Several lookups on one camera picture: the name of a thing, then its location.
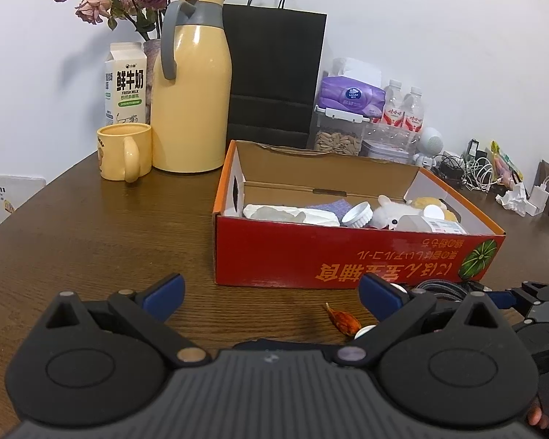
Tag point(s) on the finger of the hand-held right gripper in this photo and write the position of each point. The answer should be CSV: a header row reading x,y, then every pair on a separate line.
x,y
503,299

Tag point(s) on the colourful snack packet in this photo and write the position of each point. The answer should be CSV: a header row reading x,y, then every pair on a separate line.
x,y
505,164

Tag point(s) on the white round cap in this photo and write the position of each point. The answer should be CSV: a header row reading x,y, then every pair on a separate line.
x,y
365,332
397,288

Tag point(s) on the purple cloth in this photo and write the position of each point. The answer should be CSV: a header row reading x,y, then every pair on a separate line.
x,y
327,208

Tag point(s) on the orange wrapper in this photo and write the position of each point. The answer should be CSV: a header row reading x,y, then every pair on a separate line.
x,y
343,318

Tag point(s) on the white milk carton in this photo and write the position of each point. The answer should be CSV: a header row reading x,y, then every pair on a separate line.
x,y
128,87

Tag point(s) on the person's right hand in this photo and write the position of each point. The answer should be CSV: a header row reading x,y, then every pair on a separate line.
x,y
535,417

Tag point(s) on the white robot-shaped speaker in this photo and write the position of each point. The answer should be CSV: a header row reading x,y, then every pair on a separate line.
x,y
430,141

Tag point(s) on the orange cardboard box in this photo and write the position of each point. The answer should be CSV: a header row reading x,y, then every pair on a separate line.
x,y
279,256

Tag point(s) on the white lumpy packet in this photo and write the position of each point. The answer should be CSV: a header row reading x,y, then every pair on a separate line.
x,y
283,215

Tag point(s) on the yellow mug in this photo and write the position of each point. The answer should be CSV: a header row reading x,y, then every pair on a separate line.
x,y
119,151

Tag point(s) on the white labelled bottle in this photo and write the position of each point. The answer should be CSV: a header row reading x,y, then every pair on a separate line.
x,y
421,225

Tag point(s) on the pink glass vase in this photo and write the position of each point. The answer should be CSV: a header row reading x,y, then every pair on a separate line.
x,y
151,59

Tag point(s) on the yellow plush toy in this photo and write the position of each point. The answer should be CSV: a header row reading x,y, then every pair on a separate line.
x,y
428,203

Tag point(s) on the dried rose bouquet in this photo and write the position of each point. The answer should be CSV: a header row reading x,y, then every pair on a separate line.
x,y
91,7

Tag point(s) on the white charger box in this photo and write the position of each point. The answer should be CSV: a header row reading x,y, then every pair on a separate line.
x,y
537,199

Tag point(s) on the crumpled white paper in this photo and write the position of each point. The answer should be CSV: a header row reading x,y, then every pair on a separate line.
x,y
512,199

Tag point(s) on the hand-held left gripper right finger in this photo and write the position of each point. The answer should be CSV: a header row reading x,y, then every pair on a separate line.
x,y
379,295

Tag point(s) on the black paper bag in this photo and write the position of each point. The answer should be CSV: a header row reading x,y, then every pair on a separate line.
x,y
274,77

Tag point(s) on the white plush toy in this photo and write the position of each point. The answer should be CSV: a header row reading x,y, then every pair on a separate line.
x,y
393,212

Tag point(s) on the clear seed container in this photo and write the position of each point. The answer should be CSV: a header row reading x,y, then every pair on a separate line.
x,y
336,139

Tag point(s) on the black charger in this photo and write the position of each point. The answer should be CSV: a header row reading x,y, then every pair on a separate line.
x,y
474,148

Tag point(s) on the yellow thermos jug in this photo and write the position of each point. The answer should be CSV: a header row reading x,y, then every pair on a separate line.
x,y
192,100

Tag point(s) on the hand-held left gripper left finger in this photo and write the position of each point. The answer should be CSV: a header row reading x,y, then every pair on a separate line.
x,y
167,292

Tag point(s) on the purple tissue pack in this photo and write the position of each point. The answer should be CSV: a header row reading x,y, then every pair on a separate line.
x,y
347,93

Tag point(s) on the clear water bottle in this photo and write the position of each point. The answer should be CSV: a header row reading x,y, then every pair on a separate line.
x,y
413,112
392,105

